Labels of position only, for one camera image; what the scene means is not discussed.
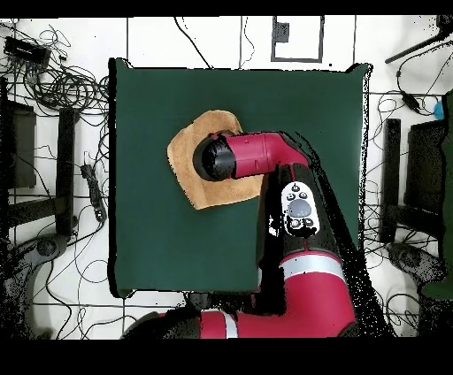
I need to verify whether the tan terry cloth towel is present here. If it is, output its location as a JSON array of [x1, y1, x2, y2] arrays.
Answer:
[[166, 109, 265, 210]]

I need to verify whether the dark green table cloth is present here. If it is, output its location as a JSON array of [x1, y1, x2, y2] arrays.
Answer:
[[107, 57, 372, 298]]

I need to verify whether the black power strip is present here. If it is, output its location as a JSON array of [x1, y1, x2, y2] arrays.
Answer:
[[80, 163, 108, 223]]

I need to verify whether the black metal stand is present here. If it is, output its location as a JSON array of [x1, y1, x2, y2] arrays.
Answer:
[[0, 75, 81, 245], [379, 118, 448, 245]]

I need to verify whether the dark grey square tag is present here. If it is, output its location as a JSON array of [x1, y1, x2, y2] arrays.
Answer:
[[272, 21, 291, 44]]

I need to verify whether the black power adapter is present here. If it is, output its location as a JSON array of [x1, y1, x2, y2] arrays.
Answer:
[[400, 90, 422, 113]]

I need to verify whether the black tripod rod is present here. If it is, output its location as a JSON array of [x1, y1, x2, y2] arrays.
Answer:
[[384, 15, 453, 65]]

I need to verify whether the black electronics box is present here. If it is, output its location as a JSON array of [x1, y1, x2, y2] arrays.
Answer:
[[3, 35, 52, 68]]

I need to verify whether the grey square frame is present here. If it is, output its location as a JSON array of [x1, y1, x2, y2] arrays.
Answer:
[[271, 15, 326, 64]]

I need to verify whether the long black cable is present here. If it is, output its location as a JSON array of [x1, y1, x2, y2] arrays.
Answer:
[[172, 16, 214, 70]]

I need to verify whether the grey pedestal leg round foot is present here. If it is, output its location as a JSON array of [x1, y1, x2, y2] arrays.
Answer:
[[0, 233, 72, 340], [385, 241, 447, 284]]

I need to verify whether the tangled black cable bundle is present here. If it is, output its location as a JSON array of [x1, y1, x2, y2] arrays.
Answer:
[[0, 20, 111, 118]]

